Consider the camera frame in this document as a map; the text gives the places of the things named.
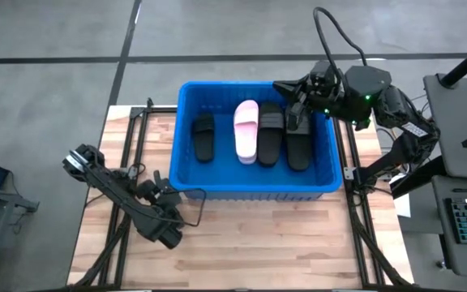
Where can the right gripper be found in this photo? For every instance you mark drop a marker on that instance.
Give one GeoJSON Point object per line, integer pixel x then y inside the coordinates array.
{"type": "Point", "coordinates": [328, 99]}

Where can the black diagonal beam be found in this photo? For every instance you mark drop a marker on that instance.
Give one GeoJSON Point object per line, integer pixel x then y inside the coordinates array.
{"type": "Point", "coordinates": [424, 174]}

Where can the black aluminium rail frame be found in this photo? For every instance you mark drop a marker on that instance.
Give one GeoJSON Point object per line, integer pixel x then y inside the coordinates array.
{"type": "Point", "coordinates": [358, 239]}
{"type": "Point", "coordinates": [122, 251]}

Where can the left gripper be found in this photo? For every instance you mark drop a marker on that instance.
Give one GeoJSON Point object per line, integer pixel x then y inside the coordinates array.
{"type": "Point", "coordinates": [164, 196]}

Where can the black caster wheel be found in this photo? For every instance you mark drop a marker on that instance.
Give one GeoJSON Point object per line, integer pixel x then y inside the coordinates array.
{"type": "Point", "coordinates": [442, 264]}

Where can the silver metal bracket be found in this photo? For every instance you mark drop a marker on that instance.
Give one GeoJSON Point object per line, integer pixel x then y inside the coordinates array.
{"type": "Point", "coordinates": [349, 173]}

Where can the grey keyboard desk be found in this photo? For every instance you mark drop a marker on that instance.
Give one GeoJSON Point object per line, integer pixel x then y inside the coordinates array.
{"type": "Point", "coordinates": [460, 263]}

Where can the blue plastic bin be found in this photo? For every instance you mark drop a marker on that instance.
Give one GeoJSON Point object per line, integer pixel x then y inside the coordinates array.
{"type": "Point", "coordinates": [225, 178]}

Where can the white paper sheet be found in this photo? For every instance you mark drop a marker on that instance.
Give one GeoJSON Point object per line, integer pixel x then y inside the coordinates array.
{"type": "Point", "coordinates": [403, 204]}

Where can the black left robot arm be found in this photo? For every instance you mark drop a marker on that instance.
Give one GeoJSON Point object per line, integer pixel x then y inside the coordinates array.
{"type": "Point", "coordinates": [128, 203]}

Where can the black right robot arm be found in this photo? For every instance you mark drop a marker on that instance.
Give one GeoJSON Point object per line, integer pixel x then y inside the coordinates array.
{"type": "Point", "coordinates": [369, 89]}

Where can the large black slide sandal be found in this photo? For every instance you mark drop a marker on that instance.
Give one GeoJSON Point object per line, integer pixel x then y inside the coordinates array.
{"type": "Point", "coordinates": [298, 154]}
{"type": "Point", "coordinates": [270, 146]}

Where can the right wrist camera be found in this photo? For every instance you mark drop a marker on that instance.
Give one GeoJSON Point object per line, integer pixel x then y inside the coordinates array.
{"type": "Point", "coordinates": [322, 72]}

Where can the small black slide sandal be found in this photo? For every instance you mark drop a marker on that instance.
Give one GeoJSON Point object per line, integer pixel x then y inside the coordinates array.
{"type": "Point", "coordinates": [204, 146]}

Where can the black metal pole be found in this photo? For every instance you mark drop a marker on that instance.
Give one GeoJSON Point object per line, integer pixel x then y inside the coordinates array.
{"type": "Point", "coordinates": [466, 63]}

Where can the grey side table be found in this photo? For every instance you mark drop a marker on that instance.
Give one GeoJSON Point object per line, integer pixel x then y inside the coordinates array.
{"type": "Point", "coordinates": [452, 121]}

